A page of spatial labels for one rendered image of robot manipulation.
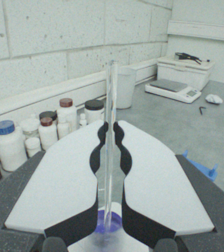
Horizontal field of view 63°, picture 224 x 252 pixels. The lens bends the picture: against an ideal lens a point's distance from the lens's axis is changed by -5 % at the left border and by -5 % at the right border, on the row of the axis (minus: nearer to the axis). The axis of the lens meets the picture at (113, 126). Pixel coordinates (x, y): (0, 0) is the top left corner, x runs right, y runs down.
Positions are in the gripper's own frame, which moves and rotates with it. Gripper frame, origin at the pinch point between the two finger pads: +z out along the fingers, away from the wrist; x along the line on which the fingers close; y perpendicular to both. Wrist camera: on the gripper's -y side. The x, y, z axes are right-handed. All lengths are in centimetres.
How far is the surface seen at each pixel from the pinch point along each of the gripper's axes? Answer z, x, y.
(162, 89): 81, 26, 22
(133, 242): 1.9, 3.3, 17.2
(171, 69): 101, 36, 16
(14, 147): 23.8, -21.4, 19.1
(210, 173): 21.9, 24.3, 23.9
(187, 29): 131, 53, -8
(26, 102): 43, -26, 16
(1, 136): 24.1, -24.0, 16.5
